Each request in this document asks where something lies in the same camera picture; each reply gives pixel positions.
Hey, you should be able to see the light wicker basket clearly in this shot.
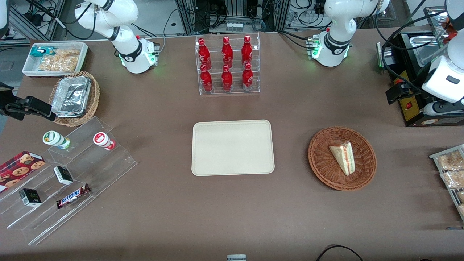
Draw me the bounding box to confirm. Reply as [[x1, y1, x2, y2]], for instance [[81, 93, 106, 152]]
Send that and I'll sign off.
[[49, 71, 100, 127]]

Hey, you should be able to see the clear bag of chips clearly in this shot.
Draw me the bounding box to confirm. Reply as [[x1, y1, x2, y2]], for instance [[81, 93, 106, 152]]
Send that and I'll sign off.
[[38, 49, 81, 72]]

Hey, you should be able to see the triangle sandwich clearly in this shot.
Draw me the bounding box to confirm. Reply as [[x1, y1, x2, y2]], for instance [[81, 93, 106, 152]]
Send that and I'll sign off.
[[328, 141, 354, 177]]

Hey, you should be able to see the white rectangular plastic bin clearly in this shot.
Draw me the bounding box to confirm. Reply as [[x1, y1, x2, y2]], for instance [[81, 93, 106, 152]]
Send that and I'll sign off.
[[22, 42, 89, 78]]

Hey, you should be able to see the stainless steel wire rack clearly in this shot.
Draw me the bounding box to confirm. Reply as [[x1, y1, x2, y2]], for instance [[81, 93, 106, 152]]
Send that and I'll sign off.
[[423, 6, 458, 48]]

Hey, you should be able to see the green lid yogurt cup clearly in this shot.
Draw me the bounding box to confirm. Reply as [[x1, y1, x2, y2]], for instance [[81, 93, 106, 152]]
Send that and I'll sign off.
[[42, 130, 71, 150]]

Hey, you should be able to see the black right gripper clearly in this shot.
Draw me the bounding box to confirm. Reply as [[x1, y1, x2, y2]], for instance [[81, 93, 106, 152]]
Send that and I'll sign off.
[[0, 82, 57, 122]]

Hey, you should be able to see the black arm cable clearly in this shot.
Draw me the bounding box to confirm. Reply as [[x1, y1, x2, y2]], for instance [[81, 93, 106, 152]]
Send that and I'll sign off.
[[376, 0, 450, 95], [26, 0, 98, 41]]

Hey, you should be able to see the metal wire tray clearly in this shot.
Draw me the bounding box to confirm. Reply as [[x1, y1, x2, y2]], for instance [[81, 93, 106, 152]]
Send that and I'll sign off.
[[429, 144, 464, 222]]

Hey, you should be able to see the Snickers chocolate bar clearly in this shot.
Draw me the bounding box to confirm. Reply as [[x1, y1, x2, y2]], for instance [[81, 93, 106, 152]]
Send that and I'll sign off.
[[56, 183, 91, 209]]

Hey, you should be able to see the cream plastic serving tray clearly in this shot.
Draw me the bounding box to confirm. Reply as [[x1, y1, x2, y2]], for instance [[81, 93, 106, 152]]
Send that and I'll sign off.
[[191, 119, 275, 177]]

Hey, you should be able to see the aluminium frame rack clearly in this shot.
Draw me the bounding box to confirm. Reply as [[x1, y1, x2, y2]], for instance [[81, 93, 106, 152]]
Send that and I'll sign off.
[[174, 0, 292, 34]]

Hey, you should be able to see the small black carton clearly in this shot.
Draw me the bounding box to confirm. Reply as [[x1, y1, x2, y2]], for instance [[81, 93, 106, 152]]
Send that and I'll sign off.
[[53, 166, 74, 186], [19, 188, 42, 207]]

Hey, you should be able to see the black countertop appliance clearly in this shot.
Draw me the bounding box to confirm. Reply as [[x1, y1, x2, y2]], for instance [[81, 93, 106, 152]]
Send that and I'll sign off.
[[376, 30, 464, 128]]

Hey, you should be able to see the clear acrylic stepped shelf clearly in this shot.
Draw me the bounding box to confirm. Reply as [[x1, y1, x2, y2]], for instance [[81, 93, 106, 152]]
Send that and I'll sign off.
[[0, 116, 138, 247]]

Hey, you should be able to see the clear acrylic bottle rack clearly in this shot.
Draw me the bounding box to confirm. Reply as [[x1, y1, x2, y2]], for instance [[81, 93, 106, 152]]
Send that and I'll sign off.
[[195, 32, 261, 96]]

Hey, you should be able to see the stack of foil trays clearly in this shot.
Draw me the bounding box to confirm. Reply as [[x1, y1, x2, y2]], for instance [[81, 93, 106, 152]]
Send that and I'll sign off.
[[51, 75, 92, 118]]

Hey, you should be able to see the red plaid cookie box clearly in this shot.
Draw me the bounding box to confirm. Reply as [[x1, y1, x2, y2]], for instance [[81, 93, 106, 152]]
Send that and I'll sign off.
[[0, 151, 46, 193]]

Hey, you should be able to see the stainless steel pan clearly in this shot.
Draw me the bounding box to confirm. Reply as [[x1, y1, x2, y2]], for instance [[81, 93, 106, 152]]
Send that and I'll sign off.
[[413, 34, 447, 66]]

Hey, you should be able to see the red lid yogurt cup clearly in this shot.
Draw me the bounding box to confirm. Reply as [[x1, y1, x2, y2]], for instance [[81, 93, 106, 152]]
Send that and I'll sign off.
[[93, 132, 116, 150]]

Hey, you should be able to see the green snack packet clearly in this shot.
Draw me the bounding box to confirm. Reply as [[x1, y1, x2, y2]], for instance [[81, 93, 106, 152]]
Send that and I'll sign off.
[[30, 46, 57, 58]]

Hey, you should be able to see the brown wicker basket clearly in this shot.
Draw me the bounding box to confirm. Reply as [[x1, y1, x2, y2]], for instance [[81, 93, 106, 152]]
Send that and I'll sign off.
[[308, 126, 377, 192]]

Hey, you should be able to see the red soda bottle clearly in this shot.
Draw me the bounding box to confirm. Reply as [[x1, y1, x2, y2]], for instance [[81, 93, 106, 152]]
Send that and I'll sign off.
[[241, 35, 253, 67], [221, 36, 234, 69], [200, 65, 213, 92], [221, 64, 233, 92], [198, 38, 212, 70], [242, 62, 254, 91]]

